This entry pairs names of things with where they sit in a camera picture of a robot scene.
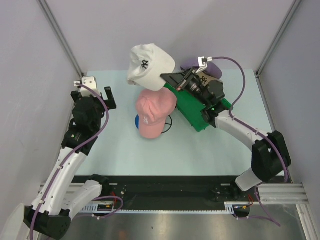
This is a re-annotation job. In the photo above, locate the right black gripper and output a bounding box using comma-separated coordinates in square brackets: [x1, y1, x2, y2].
[161, 67, 210, 107]

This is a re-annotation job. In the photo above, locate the tan cap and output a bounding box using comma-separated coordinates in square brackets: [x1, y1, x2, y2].
[197, 72, 220, 87]

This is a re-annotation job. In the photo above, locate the blue mesh cap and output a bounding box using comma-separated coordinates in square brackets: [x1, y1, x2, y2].
[134, 113, 173, 135]

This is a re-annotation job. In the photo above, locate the white NY cap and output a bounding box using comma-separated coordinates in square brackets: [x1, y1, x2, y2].
[127, 43, 176, 92]

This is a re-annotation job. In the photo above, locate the pink LA cap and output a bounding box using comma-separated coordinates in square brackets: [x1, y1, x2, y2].
[135, 87, 177, 139]

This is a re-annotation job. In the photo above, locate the purple cap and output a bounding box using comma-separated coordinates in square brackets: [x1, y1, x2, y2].
[180, 57, 223, 79]

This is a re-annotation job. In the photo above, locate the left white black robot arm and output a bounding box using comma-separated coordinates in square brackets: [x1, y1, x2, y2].
[23, 83, 117, 240]

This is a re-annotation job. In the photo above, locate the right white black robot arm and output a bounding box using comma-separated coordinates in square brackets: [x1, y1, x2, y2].
[160, 68, 292, 201]

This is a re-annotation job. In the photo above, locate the green plastic tray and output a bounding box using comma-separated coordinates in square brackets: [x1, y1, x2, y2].
[164, 80, 231, 132]

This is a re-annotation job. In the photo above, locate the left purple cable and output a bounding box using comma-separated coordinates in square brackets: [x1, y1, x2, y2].
[29, 83, 111, 240]

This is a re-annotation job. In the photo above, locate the purple cable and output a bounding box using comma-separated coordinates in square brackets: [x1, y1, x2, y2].
[209, 56, 291, 183]
[29, 83, 111, 240]

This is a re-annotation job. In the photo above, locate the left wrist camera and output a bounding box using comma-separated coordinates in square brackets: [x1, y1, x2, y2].
[73, 76, 102, 97]

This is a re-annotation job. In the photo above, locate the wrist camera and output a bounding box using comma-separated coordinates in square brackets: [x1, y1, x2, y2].
[73, 76, 102, 97]
[195, 56, 213, 74]

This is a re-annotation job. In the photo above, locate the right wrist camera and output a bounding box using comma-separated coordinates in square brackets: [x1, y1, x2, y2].
[195, 56, 213, 74]

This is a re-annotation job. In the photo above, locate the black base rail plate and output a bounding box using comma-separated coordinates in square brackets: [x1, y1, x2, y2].
[102, 175, 259, 212]

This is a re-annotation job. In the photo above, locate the white cable duct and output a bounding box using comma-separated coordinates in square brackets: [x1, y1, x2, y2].
[82, 201, 251, 215]

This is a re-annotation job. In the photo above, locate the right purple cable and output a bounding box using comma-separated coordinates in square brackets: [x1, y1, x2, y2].
[209, 56, 291, 183]

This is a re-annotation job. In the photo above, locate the left aluminium corner post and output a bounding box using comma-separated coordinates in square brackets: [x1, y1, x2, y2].
[36, 0, 84, 78]

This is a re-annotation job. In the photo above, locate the aluminium corner post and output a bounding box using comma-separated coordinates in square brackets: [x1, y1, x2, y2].
[255, 0, 304, 78]
[36, 0, 84, 78]

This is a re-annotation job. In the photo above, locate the right aluminium corner post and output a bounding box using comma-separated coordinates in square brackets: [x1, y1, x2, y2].
[255, 0, 304, 78]

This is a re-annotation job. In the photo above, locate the aluminium frame beam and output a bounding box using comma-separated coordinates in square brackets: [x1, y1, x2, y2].
[34, 182, 307, 204]

